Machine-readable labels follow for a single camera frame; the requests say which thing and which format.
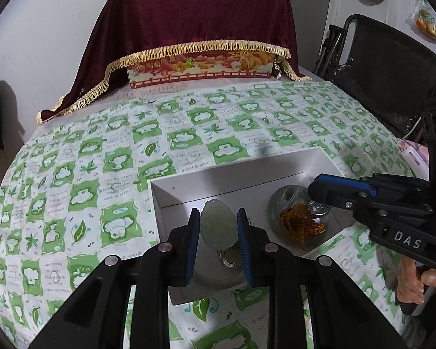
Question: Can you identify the maroon fringed velvet cloth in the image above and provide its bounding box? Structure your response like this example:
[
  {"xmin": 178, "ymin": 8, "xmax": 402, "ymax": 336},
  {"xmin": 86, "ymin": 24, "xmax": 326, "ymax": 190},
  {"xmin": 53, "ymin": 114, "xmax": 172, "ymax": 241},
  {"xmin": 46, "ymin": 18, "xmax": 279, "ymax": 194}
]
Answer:
[{"xmin": 35, "ymin": 0, "xmax": 314, "ymax": 126}]

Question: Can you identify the black folding chair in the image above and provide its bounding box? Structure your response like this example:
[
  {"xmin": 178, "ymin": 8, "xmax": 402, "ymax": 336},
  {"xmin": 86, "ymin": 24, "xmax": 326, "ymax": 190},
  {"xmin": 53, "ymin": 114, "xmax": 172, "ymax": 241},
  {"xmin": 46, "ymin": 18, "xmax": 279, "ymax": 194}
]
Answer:
[{"xmin": 314, "ymin": 14, "xmax": 436, "ymax": 143}]

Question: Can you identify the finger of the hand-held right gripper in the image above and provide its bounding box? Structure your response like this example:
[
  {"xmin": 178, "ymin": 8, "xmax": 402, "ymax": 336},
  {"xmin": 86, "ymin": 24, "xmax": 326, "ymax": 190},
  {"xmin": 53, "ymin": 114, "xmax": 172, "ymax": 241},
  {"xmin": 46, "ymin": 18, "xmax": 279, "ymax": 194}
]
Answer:
[
  {"xmin": 308, "ymin": 182, "xmax": 358, "ymax": 210},
  {"xmin": 313, "ymin": 174, "xmax": 379, "ymax": 199}
]

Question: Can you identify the silver pendant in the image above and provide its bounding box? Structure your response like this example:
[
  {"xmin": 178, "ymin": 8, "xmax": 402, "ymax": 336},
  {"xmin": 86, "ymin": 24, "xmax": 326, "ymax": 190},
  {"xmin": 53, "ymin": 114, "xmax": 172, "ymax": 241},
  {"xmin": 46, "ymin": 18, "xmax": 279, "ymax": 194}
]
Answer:
[{"xmin": 310, "ymin": 201, "xmax": 332, "ymax": 216}]

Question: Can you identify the pink printed packet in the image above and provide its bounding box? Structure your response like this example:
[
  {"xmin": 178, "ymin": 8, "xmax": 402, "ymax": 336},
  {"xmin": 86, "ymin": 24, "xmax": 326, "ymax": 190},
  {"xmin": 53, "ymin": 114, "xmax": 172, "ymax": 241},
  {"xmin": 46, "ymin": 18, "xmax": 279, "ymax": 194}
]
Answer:
[{"xmin": 399, "ymin": 139, "xmax": 430, "ymax": 170}]

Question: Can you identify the white cardboard box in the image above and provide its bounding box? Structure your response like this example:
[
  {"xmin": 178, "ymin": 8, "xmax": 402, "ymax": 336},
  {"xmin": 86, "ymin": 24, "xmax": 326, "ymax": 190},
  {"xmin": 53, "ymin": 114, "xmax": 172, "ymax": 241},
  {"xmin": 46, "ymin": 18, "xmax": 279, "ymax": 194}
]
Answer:
[{"xmin": 150, "ymin": 146, "xmax": 357, "ymax": 306}]

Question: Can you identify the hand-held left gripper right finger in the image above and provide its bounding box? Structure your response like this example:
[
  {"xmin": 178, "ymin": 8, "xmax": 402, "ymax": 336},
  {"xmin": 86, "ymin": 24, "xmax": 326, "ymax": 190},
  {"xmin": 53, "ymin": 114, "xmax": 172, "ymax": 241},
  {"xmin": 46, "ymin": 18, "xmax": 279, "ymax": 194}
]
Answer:
[{"xmin": 236, "ymin": 208, "xmax": 409, "ymax": 349}]

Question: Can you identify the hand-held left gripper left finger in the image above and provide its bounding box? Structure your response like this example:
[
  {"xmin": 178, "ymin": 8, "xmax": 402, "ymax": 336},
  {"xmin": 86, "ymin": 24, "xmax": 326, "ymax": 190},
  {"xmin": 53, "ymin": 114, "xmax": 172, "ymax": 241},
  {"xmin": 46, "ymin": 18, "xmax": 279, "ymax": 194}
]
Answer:
[{"xmin": 29, "ymin": 208, "xmax": 201, "ymax": 349}]

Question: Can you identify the pale white-green jade pendant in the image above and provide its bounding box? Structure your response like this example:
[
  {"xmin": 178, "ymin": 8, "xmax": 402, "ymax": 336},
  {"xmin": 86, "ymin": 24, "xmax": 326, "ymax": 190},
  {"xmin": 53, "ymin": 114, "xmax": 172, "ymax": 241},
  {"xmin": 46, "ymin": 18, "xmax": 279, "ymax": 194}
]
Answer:
[{"xmin": 200, "ymin": 199, "xmax": 237, "ymax": 250}]

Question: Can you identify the oval yellow-green pendant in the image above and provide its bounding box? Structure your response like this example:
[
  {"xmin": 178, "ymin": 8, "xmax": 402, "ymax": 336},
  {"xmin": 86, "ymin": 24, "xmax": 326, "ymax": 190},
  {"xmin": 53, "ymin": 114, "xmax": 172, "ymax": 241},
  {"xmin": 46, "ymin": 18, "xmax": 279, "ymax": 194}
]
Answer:
[{"xmin": 218, "ymin": 246, "xmax": 242, "ymax": 268}]

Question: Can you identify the green and white tablecloth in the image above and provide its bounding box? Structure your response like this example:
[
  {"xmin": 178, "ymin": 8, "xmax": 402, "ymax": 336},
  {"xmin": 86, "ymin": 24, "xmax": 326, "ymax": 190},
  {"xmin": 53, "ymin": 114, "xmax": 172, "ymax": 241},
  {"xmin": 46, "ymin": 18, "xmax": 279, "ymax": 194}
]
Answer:
[{"xmin": 0, "ymin": 79, "xmax": 428, "ymax": 349}]

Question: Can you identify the white cable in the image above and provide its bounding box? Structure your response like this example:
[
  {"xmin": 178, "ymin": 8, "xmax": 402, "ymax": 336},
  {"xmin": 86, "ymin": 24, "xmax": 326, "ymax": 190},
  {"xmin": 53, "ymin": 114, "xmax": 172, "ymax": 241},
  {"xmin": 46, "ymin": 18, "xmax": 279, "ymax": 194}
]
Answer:
[{"xmin": 411, "ymin": 114, "xmax": 424, "ymax": 143}]

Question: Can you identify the person's right hand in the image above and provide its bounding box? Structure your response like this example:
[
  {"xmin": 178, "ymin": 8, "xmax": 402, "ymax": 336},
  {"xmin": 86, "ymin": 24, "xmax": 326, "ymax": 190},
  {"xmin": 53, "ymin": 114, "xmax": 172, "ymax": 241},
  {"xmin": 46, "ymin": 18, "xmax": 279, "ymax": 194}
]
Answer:
[{"xmin": 396, "ymin": 257, "xmax": 436, "ymax": 305}]

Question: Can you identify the amber bead bracelet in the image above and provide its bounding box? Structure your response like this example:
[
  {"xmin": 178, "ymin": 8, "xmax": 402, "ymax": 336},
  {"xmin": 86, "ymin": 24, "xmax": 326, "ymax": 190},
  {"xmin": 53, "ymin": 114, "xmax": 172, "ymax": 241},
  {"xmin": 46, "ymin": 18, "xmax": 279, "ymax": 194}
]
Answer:
[{"xmin": 279, "ymin": 204, "xmax": 327, "ymax": 241}]

